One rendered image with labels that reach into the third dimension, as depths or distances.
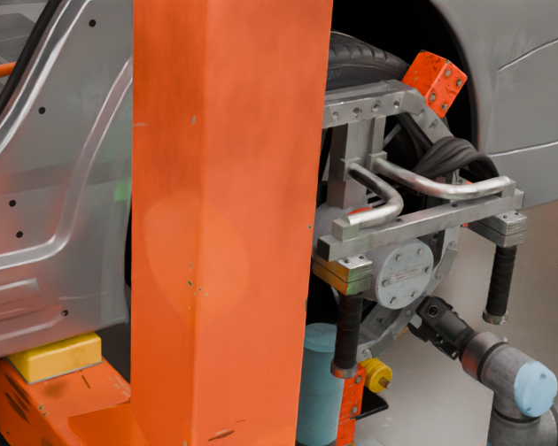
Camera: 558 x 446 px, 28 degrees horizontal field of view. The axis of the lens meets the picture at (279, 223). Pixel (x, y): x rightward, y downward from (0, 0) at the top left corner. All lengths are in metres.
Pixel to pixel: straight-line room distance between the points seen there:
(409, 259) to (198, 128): 0.78
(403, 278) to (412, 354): 1.42
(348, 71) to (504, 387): 0.63
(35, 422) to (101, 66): 0.58
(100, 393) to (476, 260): 2.24
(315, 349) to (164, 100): 0.76
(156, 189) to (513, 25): 1.11
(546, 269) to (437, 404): 0.97
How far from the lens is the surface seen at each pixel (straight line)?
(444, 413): 3.07
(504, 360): 2.07
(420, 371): 3.22
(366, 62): 1.97
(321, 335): 1.90
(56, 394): 1.85
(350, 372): 1.78
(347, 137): 1.87
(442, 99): 2.00
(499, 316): 1.99
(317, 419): 1.95
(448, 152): 1.92
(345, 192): 1.93
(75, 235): 1.77
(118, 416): 1.59
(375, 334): 2.16
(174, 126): 1.21
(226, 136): 1.18
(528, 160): 2.40
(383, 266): 1.84
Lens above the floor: 1.73
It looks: 26 degrees down
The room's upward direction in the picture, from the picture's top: 4 degrees clockwise
